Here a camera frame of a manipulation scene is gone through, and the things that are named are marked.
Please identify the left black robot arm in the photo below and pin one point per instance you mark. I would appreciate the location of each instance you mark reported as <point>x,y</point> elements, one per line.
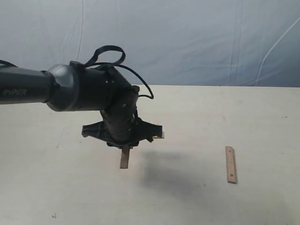
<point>73,87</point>

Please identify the blue-grey backdrop cloth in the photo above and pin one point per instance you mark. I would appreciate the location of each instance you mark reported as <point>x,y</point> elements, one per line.
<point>184,42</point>

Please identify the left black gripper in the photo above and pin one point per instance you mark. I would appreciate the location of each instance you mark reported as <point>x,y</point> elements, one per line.
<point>121,126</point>

